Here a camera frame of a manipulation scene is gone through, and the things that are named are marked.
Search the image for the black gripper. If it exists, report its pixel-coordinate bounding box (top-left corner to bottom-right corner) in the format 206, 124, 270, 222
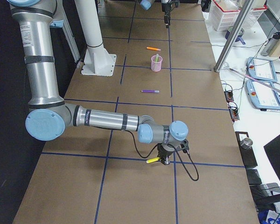
161, 0, 172, 28
157, 144, 175, 165

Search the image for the yellow highlighter pen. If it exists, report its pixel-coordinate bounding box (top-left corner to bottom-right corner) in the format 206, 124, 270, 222
146, 157, 160, 164

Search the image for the green highlighter pen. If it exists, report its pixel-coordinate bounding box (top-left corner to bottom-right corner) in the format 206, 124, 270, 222
155, 54, 159, 63

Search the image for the orange highlighter pen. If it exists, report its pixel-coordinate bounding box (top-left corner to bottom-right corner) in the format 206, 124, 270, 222
146, 47, 161, 51

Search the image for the pink mesh pen holder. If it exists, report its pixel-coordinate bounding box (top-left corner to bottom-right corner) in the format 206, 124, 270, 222
151, 55, 163, 72

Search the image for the purple highlighter pen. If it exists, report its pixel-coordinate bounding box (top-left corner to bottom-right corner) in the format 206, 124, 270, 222
141, 90, 160, 93

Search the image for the white red plastic basket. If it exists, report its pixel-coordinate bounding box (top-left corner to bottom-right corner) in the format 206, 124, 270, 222
208, 0, 240, 31

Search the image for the blue saucepan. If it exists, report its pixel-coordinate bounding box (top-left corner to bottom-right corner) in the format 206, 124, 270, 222
225, 26, 247, 45

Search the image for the steel cup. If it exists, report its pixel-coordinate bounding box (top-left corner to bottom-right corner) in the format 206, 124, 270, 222
240, 138, 253, 149

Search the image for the black box on side table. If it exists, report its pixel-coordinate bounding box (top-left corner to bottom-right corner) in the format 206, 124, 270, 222
235, 131, 258, 169

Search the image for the black power strip near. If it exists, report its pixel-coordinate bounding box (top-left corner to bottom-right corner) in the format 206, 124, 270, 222
228, 106, 240, 122

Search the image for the black power strip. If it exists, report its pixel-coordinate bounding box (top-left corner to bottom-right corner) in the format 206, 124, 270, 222
228, 106, 240, 122
224, 90, 234, 102

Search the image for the black power strip far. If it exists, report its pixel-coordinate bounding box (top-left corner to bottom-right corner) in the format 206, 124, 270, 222
224, 90, 234, 102

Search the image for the far blue teach pendant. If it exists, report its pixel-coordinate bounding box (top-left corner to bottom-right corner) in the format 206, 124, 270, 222
247, 57, 278, 82

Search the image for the blue teach pendant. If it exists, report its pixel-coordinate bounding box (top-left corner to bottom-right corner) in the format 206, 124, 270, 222
245, 80, 280, 111
247, 57, 278, 82

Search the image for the grey water bottle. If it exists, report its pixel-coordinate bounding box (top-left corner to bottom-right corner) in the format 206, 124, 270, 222
260, 31, 280, 56

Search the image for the near blue teach pendant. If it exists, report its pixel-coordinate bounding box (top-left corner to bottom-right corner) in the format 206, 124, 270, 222
245, 80, 280, 111

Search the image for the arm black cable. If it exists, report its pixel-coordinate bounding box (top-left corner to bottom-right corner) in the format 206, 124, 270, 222
125, 129, 200, 181

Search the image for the aluminium frame post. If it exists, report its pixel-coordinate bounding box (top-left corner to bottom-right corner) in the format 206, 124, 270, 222
214, 0, 253, 73

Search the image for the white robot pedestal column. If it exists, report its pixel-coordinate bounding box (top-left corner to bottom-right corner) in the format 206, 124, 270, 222
75, 0, 117, 77

